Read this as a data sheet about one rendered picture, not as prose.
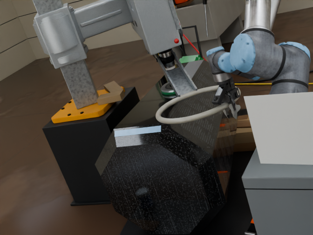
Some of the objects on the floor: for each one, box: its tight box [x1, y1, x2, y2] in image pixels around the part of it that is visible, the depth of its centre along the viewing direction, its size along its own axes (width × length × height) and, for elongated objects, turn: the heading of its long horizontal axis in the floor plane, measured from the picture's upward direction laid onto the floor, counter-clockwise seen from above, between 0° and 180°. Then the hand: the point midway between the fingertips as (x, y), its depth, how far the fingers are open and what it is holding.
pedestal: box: [42, 87, 140, 206], centre depth 390 cm, size 66×66×74 cm
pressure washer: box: [179, 25, 204, 63], centre depth 477 cm, size 35×35×87 cm
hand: (230, 116), depth 240 cm, fingers closed on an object, 4 cm apart
